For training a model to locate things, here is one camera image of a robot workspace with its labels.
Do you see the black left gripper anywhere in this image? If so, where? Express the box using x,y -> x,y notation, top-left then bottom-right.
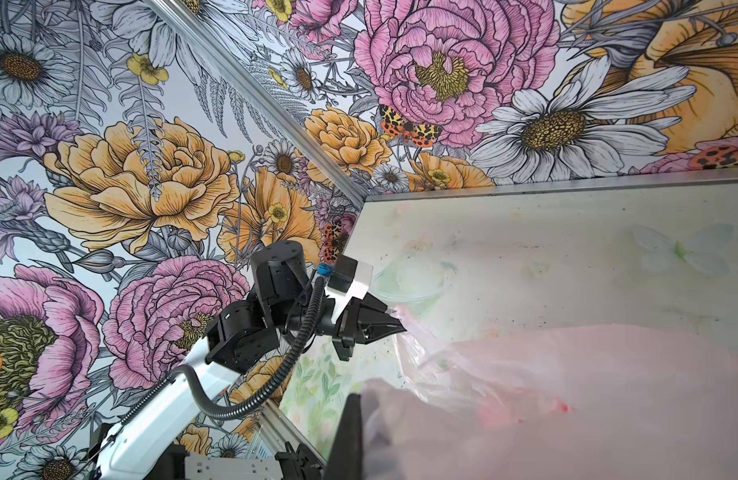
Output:
320,293 -> 406,362

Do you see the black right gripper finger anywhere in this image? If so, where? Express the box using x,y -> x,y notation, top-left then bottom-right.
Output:
323,393 -> 364,480

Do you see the pink plastic bag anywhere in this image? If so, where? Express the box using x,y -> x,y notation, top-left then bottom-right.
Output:
361,309 -> 738,479

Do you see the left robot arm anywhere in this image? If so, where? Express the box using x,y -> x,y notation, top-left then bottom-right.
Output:
88,240 -> 405,479

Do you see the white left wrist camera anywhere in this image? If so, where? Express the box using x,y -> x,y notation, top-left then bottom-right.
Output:
325,255 -> 373,319

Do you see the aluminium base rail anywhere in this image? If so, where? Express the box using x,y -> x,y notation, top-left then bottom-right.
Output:
183,403 -> 326,480

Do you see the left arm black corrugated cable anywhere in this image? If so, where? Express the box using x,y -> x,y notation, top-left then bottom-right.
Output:
118,274 -> 327,424

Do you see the aluminium corner post left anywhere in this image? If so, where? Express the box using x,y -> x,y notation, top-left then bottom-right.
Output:
146,1 -> 368,209

